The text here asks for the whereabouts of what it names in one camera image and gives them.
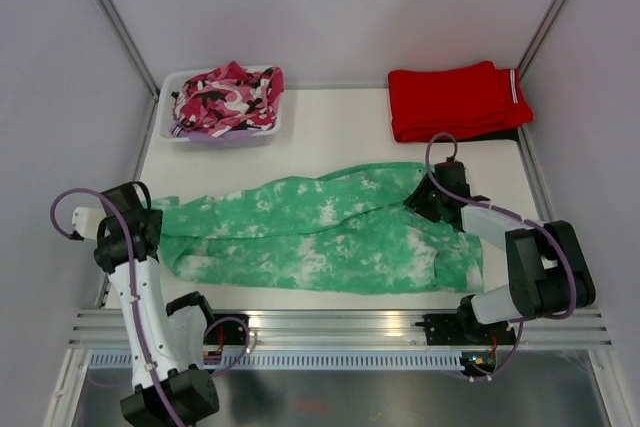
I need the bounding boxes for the green tie-dye trousers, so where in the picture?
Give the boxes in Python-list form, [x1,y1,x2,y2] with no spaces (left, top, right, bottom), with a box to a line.
[154,162,483,295]

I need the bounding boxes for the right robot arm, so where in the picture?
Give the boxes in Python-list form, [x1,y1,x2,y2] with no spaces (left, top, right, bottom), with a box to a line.
[404,158,596,345]

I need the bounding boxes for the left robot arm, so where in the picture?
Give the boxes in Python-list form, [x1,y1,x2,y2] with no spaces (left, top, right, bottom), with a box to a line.
[94,182,219,426]

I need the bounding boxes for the red folded trousers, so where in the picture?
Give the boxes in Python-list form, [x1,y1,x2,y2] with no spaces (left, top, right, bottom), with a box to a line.
[388,61,534,143]

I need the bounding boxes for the pink camouflage trousers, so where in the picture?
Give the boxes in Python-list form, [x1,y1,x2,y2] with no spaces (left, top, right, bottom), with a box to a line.
[171,61,284,137]

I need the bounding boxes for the black folded garment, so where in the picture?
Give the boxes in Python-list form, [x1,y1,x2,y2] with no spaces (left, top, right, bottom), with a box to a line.
[455,128,519,143]

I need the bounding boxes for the lilac garment in basket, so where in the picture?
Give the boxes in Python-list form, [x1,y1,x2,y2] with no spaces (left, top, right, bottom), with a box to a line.
[168,123,279,144]

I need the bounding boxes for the white perforated laundry basket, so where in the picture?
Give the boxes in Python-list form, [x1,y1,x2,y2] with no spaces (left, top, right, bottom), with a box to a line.
[156,61,285,148]

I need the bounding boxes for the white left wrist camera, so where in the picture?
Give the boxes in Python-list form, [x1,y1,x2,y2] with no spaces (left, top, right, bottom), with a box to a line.
[71,207,107,241]

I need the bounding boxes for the aluminium mounting rail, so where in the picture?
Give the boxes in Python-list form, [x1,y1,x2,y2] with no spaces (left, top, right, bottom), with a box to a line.
[67,309,612,350]

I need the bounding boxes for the slotted cable duct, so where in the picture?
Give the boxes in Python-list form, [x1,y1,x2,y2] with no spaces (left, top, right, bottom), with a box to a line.
[87,350,466,371]

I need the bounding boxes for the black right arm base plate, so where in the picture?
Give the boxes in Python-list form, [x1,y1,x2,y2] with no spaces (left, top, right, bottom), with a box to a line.
[415,313,516,347]

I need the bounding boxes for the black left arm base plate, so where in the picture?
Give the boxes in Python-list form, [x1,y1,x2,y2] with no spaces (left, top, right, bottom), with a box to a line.
[204,313,250,347]

